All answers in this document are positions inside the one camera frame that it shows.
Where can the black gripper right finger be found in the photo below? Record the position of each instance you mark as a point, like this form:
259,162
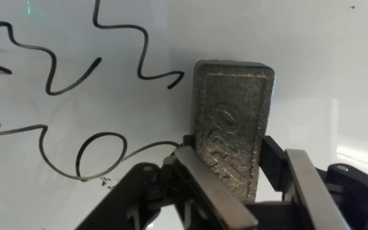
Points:
313,194

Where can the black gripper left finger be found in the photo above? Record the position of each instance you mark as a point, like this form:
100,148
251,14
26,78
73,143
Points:
231,213

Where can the black whiteboard eraser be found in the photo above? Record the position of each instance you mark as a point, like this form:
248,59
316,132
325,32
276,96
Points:
230,114

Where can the large white whiteboard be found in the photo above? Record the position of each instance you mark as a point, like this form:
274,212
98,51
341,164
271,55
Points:
91,87

